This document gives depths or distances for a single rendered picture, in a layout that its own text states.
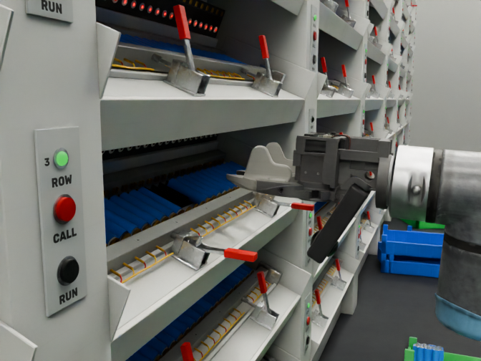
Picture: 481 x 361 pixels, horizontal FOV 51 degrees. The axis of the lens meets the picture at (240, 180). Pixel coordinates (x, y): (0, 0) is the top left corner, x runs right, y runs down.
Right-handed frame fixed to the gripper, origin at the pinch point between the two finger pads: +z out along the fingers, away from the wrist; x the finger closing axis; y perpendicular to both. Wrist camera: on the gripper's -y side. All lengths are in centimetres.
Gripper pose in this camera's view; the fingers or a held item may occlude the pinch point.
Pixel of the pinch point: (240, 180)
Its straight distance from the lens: 69.7
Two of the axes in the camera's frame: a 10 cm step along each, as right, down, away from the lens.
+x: -3.7, 1.5, -9.2
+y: 0.4, -9.8, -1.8
